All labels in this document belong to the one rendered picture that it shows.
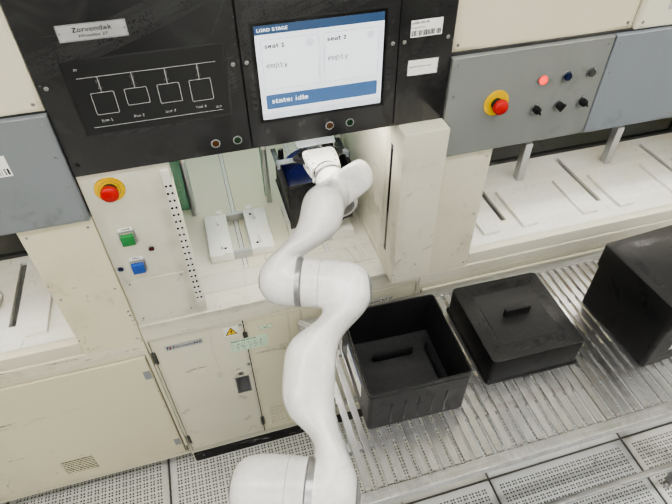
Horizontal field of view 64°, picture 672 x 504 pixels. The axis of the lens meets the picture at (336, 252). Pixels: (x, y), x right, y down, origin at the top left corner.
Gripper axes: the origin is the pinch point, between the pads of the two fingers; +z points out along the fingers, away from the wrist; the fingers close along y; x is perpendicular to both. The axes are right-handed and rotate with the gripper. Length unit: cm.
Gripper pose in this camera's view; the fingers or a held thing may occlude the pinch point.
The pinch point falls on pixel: (312, 144)
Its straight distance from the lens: 168.2
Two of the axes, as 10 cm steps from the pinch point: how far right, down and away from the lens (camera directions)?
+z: -2.9, -6.6, 6.9
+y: 9.6, -2.1, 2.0
